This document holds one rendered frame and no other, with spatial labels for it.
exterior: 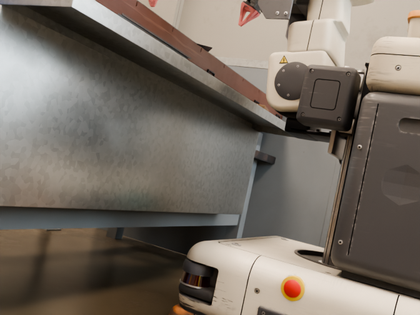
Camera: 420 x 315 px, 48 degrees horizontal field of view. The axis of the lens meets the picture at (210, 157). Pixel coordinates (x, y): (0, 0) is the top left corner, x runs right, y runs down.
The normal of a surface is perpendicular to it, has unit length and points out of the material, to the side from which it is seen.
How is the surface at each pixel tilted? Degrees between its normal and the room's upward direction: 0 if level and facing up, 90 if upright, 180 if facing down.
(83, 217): 90
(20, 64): 90
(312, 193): 90
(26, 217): 90
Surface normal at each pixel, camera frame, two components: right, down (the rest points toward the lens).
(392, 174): -0.40, -0.08
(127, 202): 0.88, 0.17
